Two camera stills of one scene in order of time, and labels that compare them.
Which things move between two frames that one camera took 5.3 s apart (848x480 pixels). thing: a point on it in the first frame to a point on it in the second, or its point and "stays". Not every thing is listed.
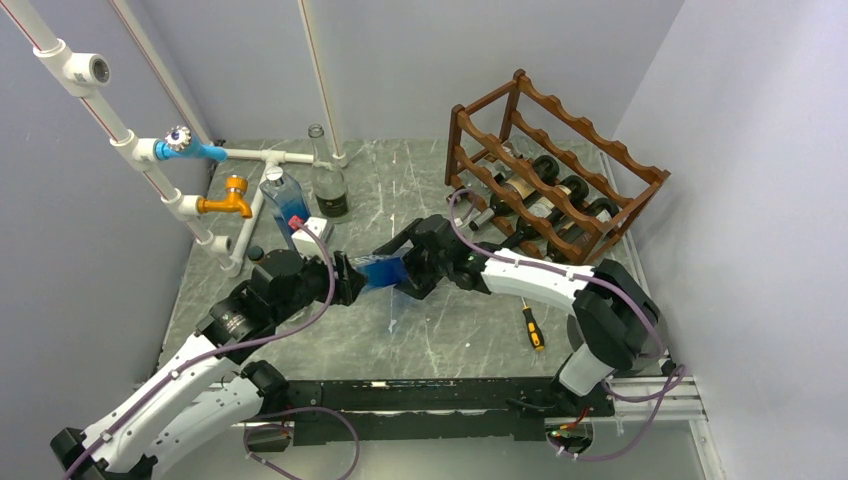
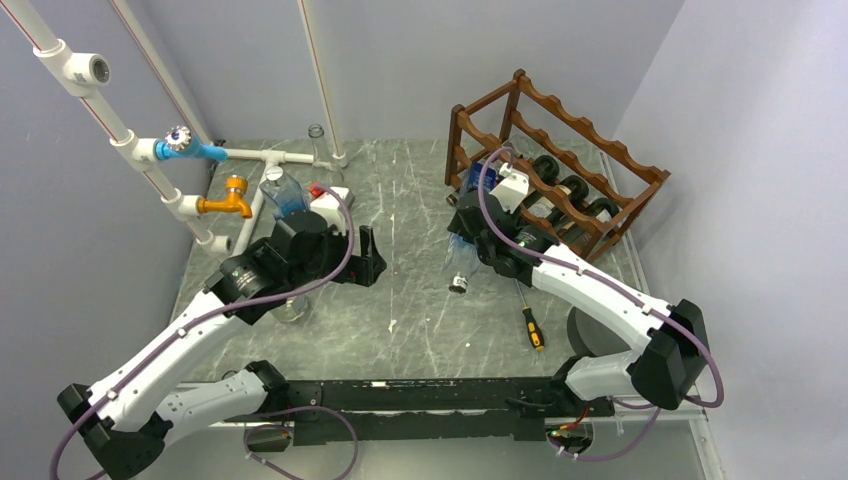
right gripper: [420, 287] to [459, 226]
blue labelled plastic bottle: [285, 199] stays
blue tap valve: [179, 140] stays
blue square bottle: [383, 272] to [465, 254]
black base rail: [446, 410] stays
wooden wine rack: [561, 183] stays
